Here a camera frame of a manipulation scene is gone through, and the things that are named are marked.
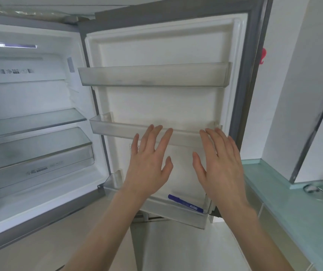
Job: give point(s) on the blue marker pen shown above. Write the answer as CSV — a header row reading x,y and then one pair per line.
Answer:
x,y
184,202

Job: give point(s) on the person's right forearm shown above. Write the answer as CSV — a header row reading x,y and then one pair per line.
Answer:
x,y
251,242

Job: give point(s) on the person's left hand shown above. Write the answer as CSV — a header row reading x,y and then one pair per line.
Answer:
x,y
146,169

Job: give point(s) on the red wall hook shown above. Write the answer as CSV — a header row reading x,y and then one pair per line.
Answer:
x,y
263,55

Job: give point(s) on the clear door bin with pen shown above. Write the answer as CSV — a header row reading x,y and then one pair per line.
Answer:
x,y
175,208

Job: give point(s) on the person's right hand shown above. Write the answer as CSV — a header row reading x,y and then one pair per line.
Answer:
x,y
223,172

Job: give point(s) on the person's left forearm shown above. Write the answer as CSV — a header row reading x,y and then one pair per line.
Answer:
x,y
105,234

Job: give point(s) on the person's right middle finger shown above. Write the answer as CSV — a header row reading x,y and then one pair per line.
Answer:
x,y
215,142

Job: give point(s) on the grey fridge door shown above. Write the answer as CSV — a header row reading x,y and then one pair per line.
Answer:
x,y
164,107

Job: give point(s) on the grey fridge body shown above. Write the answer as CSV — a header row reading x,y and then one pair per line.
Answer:
x,y
23,95

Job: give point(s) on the white wall cabinet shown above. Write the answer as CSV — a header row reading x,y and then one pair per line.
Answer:
x,y
299,81

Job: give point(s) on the lower fridge door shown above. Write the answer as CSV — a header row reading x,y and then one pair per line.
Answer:
x,y
175,248

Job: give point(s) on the clear crisper drawer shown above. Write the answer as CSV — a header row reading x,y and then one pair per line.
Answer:
x,y
37,163

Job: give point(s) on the person's left little finger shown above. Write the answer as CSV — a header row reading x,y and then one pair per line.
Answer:
x,y
135,145

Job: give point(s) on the fridge light bar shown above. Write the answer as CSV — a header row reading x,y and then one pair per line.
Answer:
x,y
9,45

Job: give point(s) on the person's left middle finger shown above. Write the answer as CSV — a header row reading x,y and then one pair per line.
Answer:
x,y
155,138

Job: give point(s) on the person's left thumb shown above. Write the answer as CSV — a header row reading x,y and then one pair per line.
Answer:
x,y
168,166

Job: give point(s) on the person's right little finger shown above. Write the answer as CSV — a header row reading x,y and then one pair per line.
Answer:
x,y
234,149

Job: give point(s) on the turquoise kitchen counter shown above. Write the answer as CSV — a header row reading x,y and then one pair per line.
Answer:
x,y
291,217

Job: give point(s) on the person's right thumb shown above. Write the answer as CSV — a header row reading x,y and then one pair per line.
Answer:
x,y
198,165

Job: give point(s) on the long clear door bin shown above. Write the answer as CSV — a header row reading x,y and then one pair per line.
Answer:
x,y
155,75

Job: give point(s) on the glass fridge shelf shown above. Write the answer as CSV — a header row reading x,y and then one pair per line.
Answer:
x,y
31,122

